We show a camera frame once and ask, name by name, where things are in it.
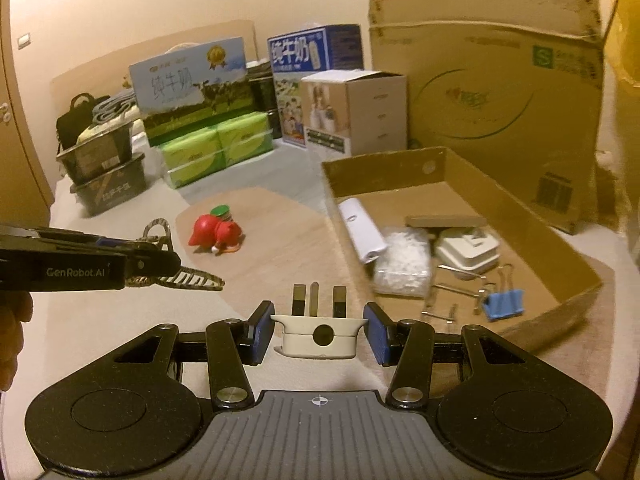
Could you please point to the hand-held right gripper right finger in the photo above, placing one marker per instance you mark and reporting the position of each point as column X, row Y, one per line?
column 377, row 332

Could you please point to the red toy with green cap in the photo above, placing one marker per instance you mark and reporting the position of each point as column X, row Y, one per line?
column 212, row 232

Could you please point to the white rectangular case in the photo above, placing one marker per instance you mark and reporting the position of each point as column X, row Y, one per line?
column 362, row 230

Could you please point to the large cardboard box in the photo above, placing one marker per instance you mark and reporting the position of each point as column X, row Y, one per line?
column 480, row 85

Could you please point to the yellow cardboard box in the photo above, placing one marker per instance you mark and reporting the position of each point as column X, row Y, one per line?
column 625, row 20

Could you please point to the blue binder clip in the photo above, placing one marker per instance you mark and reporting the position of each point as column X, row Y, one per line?
column 502, row 305

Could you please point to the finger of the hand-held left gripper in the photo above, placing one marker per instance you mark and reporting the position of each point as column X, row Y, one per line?
column 150, row 265
column 107, row 243

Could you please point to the black box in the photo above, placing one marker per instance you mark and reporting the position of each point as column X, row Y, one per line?
column 260, row 92

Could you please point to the beige three-pin plug adapter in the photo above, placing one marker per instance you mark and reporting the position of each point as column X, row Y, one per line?
column 320, row 335

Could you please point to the shallow cardboard box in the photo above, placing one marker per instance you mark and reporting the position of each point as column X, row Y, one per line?
column 525, row 240

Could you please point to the gold box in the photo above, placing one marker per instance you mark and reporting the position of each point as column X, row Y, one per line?
column 445, row 222

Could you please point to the white wall switch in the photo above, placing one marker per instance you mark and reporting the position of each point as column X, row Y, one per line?
column 24, row 41

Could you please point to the person's left hand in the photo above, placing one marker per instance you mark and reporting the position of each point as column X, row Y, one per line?
column 12, row 340

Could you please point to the dark printed storage box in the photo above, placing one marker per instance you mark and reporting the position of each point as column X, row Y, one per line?
column 110, row 187
column 95, row 152

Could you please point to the white humidifier product box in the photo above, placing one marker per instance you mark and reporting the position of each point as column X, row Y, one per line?
column 375, row 110

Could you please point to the white two-pin charger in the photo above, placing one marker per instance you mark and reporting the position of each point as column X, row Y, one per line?
column 467, row 252

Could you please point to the clear floss pick box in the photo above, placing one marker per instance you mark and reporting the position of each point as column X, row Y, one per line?
column 402, row 260

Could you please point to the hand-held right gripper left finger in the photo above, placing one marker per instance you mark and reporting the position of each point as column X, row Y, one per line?
column 262, row 332

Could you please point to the green tissue pack bundle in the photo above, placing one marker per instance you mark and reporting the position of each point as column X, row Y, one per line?
column 215, row 150

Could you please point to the green landscape milk box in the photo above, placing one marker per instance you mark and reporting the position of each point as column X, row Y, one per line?
column 190, row 85

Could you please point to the blue milk carton box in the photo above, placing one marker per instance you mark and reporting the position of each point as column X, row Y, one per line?
column 295, row 60

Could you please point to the wooden cabinet door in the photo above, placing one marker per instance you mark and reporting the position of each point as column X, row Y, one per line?
column 20, row 135

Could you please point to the black bag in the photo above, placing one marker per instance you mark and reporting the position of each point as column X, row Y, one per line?
column 77, row 112

